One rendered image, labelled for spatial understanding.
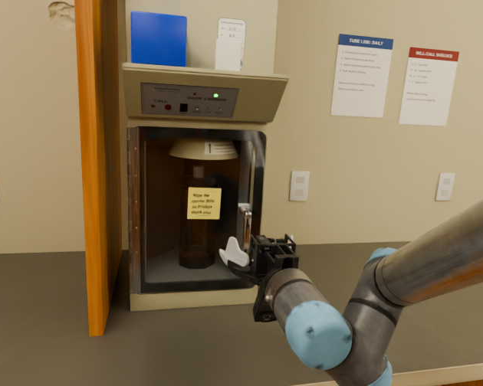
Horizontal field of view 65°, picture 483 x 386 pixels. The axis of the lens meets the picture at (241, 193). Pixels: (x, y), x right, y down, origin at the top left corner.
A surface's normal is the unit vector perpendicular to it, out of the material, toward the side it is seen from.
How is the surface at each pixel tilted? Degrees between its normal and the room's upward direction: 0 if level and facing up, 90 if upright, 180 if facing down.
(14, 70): 90
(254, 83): 135
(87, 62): 90
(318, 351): 90
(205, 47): 90
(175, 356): 0
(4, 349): 0
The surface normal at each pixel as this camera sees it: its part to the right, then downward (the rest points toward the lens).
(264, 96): 0.11, 0.86
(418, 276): -0.83, 0.44
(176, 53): 0.22, 0.24
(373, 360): 0.52, -0.11
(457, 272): -0.60, 0.69
